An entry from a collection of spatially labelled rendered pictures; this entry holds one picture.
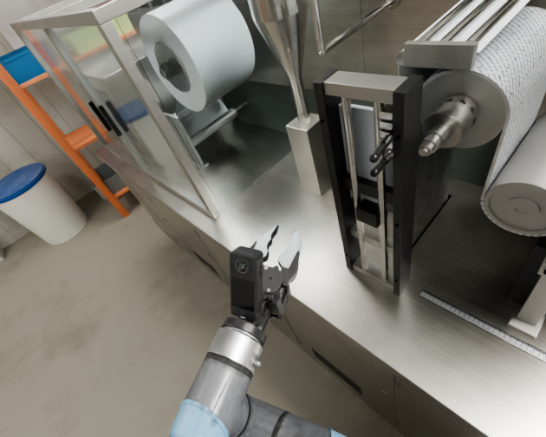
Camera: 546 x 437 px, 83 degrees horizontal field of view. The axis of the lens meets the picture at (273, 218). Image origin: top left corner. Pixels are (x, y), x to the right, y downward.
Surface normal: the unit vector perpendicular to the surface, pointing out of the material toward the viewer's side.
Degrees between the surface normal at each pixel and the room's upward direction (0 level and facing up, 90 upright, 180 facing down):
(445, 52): 90
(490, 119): 90
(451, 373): 0
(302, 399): 0
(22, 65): 90
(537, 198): 90
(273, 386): 0
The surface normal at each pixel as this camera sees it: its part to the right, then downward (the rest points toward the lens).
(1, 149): 0.64, 0.41
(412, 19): -0.67, 0.64
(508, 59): 0.15, -0.36
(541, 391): -0.27, -0.67
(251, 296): -0.40, 0.29
